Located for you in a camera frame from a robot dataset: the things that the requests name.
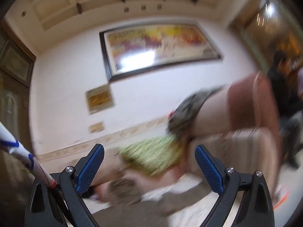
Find green patterned blanket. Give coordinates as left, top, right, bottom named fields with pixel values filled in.
left=118, top=135, right=185, bottom=176

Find large framed painting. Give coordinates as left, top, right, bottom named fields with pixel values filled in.
left=99, top=20, right=222, bottom=82

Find grey checkered cloth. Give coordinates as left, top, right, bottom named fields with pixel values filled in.
left=168, top=86, right=224, bottom=136

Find white paper wrapped rod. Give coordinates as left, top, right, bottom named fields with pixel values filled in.
left=1, top=123, right=58, bottom=189

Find small gold wall plaque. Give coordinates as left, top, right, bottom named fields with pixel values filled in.
left=85, top=84, right=115, bottom=114

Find dark wooden cabinet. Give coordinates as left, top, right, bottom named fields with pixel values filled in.
left=1, top=21, right=36, bottom=226

